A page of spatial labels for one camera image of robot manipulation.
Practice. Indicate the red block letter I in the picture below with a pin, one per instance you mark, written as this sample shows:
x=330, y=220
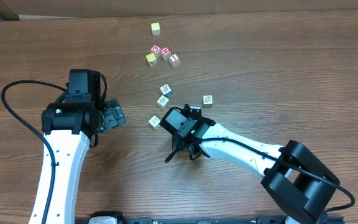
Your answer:
x=174, y=60

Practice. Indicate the red block letter C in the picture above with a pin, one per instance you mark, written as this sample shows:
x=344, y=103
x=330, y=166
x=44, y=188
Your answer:
x=156, y=50

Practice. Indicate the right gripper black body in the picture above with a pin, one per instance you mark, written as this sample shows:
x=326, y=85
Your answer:
x=192, y=112

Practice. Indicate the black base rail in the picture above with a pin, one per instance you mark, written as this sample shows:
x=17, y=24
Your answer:
x=118, y=217

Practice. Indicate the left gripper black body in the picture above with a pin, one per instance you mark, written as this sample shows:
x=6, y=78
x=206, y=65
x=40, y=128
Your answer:
x=115, y=112

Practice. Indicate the wooden block blue side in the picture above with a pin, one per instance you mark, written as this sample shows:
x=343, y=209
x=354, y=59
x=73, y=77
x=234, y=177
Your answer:
x=166, y=90

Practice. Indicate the wooden block star drawing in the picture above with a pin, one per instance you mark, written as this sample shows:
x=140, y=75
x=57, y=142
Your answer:
x=163, y=101

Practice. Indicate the red block letter M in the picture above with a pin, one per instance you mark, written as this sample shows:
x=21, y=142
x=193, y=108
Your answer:
x=165, y=53

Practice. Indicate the yellow block far top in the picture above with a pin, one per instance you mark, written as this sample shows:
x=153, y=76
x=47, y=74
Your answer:
x=155, y=28

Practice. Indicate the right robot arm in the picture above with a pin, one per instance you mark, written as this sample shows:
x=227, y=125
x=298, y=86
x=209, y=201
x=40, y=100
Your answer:
x=299, y=183

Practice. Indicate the yellow wooden block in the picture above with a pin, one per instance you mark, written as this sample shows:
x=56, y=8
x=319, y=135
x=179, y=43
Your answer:
x=151, y=59

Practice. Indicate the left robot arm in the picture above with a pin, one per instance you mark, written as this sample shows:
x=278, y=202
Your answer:
x=71, y=127

